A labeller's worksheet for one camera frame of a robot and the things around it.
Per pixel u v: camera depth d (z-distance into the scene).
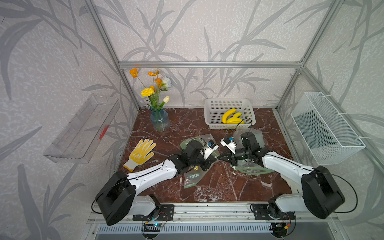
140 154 0.94
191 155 0.62
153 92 0.87
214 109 1.08
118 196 0.41
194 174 0.82
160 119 0.99
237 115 1.15
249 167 0.82
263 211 0.73
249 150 0.68
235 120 1.12
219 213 0.75
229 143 0.72
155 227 0.72
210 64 0.98
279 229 0.71
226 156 0.75
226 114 1.14
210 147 0.69
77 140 0.67
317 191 0.42
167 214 0.72
